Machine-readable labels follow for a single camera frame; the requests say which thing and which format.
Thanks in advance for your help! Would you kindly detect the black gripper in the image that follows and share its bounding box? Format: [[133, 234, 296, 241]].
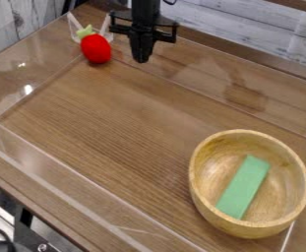
[[110, 0, 179, 63]]

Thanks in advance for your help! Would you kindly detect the wooden bowl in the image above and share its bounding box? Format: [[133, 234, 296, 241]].
[[189, 129, 306, 239]]

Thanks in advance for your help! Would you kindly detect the black table leg frame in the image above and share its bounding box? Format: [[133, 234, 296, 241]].
[[14, 205, 75, 252]]

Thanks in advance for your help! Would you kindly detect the red plush strawberry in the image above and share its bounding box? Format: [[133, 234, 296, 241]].
[[76, 25, 113, 64]]

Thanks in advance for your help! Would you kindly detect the clear acrylic wall panel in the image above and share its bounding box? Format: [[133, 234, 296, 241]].
[[0, 124, 203, 252]]

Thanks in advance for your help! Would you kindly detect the green rectangular block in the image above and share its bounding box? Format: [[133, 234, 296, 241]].
[[215, 156, 270, 220]]

